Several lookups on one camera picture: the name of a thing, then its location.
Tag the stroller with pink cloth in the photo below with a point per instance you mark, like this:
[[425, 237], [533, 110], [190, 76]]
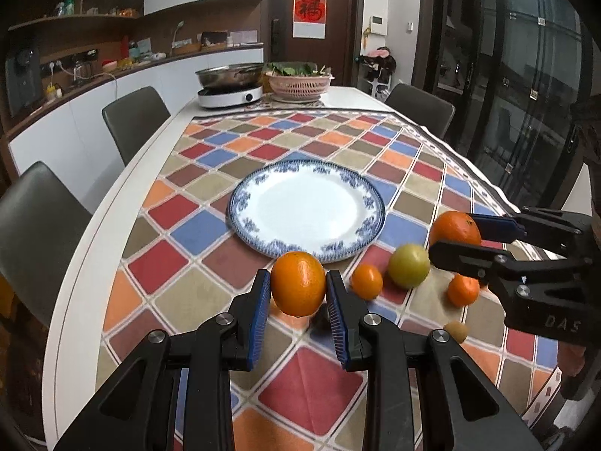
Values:
[[376, 70]]

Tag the small tangerine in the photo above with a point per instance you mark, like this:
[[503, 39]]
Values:
[[367, 281], [462, 290]]

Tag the operator hand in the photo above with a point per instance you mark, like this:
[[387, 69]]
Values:
[[570, 358]]

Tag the small tan kiwi fruit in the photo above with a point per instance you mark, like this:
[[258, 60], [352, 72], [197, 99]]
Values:
[[457, 331]]

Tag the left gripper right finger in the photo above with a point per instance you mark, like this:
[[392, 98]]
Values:
[[461, 409]]

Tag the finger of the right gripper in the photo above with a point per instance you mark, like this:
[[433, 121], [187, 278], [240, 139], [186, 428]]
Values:
[[564, 233], [473, 261]]

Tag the green round fruit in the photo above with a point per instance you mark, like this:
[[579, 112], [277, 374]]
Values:
[[409, 266]]

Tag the steel pot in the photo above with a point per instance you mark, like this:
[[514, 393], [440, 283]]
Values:
[[232, 76]]

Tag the grey chair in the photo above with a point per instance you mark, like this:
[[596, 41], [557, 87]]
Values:
[[133, 119], [42, 223], [421, 107]]

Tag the dark wooden door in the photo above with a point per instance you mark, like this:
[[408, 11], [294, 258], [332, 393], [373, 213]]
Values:
[[326, 32]]

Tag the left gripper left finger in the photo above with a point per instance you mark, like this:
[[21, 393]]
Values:
[[135, 409]]

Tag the grey chair far left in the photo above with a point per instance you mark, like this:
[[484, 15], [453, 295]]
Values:
[[133, 119]]

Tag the white induction cooker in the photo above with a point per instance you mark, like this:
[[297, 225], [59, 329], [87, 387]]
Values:
[[223, 98]]

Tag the grey chair right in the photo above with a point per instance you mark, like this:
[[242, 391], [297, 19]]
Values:
[[421, 107]]

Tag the pink basket with greens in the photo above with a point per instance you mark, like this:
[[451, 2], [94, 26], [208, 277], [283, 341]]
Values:
[[298, 82]]

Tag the blue white porcelain plate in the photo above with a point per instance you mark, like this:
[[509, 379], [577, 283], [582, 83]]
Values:
[[324, 209]]

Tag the red fu door poster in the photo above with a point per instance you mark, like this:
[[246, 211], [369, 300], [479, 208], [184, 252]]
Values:
[[309, 18]]

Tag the electric kettle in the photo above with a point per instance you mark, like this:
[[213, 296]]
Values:
[[82, 69]]

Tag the grey chair near left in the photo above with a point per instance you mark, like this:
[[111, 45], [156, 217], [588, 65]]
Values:
[[42, 223]]

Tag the large orange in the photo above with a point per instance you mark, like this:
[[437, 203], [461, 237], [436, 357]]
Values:
[[456, 227], [298, 283]]

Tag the white counter cabinet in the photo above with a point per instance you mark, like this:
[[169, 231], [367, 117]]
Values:
[[74, 141]]

